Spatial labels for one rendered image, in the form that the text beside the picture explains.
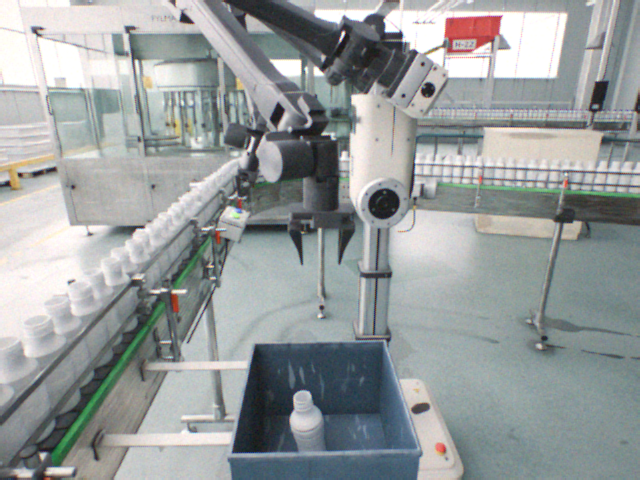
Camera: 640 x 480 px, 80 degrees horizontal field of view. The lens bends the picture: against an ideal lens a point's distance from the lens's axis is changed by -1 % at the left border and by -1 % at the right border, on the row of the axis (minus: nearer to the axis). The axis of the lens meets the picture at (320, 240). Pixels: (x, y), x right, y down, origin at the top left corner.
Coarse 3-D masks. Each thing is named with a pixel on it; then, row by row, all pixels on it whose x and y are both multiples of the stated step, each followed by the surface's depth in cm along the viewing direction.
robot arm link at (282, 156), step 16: (304, 96) 60; (304, 112) 59; (320, 112) 60; (304, 128) 59; (320, 128) 61; (272, 144) 53; (288, 144) 54; (304, 144) 56; (272, 160) 54; (288, 160) 53; (304, 160) 55; (272, 176) 55; (288, 176) 55; (304, 176) 57
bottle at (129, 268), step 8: (120, 248) 88; (112, 256) 86; (120, 256) 86; (128, 256) 87; (128, 264) 87; (128, 272) 86; (136, 272) 89; (136, 288) 89; (136, 296) 89; (136, 304) 89
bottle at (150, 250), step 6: (138, 234) 99; (144, 234) 97; (144, 240) 97; (144, 246) 98; (150, 246) 99; (144, 252) 97; (150, 252) 98; (156, 252) 101; (150, 258) 98; (156, 264) 100; (156, 270) 101; (156, 276) 101; (156, 282) 101
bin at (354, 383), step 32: (256, 352) 91; (288, 352) 91; (320, 352) 91; (352, 352) 91; (384, 352) 90; (256, 384) 92; (288, 384) 94; (320, 384) 94; (352, 384) 95; (384, 384) 90; (256, 416) 91; (288, 416) 97; (352, 416) 97; (384, 416) 91; (96, 448) 65; (160, 448) 93; (256, 448) 88; (288, 448) 88; (352, 448) 88; (384, 448) 88; (416, 448) 63
